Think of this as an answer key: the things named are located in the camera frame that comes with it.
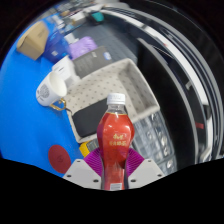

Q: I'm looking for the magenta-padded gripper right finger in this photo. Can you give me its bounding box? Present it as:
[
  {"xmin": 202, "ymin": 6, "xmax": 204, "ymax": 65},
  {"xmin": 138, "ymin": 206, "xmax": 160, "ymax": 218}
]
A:
[{"xmin": 124, "ymin": 147, "xmax": 166, "ymax": 190}]

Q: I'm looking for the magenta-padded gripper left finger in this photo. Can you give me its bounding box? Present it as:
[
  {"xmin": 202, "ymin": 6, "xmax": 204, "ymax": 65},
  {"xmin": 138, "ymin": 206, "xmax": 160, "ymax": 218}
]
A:
[{"xmin": 63, "ymin": 147, "xmax": 104, "ymax": 190}]

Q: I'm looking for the red drink bottle white cap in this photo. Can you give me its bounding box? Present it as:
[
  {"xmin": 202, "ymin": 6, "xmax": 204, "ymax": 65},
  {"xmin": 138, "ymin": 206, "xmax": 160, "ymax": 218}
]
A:
[{"xmin": 96, "ymin": 92, "xmax": 136, "ymax": 192}]

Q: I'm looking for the yellow multimeter with red leads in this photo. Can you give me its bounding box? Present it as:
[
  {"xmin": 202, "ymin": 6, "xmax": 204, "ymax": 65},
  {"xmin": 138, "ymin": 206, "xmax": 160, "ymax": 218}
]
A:
[{"xmin": 79, "ymin": 140, "xmax": 93, "ymax": 158}]

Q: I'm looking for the flat round red coaster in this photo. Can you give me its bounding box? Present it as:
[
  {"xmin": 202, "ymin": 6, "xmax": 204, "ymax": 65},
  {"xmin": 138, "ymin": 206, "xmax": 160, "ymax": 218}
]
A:
[{"xmin": 47, "ymin": 144, "xmax": 72, "ymax": 175}]

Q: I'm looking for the black rectangular device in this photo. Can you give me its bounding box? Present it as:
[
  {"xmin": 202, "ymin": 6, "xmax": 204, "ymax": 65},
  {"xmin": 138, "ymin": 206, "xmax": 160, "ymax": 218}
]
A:
[{"xmin": 72, "ymin": 98, "xmax": 109, "ymax": 139}]

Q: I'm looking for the white dotted fabric basket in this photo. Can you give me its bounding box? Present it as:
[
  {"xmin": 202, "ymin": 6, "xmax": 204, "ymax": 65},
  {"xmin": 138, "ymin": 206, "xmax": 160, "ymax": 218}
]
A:
[{"xmin": 63, "ymin": 57, "xmax": 161, "ymax": 144}]

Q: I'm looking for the small white box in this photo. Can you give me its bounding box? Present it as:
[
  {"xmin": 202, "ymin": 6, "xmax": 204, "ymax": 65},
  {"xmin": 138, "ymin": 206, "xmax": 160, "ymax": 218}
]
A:
[{"xmin": 51, "ymin": 54, "xmax": 81, "ymax": 88}]

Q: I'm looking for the dark grey upright box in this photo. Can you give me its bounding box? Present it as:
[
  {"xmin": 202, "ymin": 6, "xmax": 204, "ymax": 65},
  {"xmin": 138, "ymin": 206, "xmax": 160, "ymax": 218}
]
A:
[{"xmin": 72, "ymin": 45, "xmax": 113, "ymax": 80}]

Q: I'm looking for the purple plastic bag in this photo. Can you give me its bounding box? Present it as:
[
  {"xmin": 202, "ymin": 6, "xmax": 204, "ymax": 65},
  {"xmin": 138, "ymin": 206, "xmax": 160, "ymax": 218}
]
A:
[{"xmin": 68, "ymin": 35, "xmax": 98, "ymax": 61}]

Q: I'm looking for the blue box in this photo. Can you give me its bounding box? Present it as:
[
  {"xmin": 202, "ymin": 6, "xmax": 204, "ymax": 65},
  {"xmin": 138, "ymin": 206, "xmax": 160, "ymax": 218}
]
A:
[{"xmin": 43, "ymin": 30, "xmax": 71, "ymax": 64}]

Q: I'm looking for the brown cardboard box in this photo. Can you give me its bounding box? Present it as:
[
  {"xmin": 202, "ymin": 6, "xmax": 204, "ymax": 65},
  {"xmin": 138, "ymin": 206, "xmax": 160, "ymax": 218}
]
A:
[{"xmin": 16, "ymin": 20, "xmax": 50, "ymax": 61}]

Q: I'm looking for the teal lamp head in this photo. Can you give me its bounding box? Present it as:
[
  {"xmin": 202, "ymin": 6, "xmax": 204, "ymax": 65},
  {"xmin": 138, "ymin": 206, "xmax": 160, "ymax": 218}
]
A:
[{"xmin": 90, "ymin": 11, "xmax": 106, "ymax": 24}]

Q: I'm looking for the white mug gold handle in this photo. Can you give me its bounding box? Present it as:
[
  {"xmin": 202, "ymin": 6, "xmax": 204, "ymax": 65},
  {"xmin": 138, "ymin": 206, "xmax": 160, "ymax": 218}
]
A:
[{"xmin": 35, "ymin": 70, "xmax": 68, "ymax": 112}]

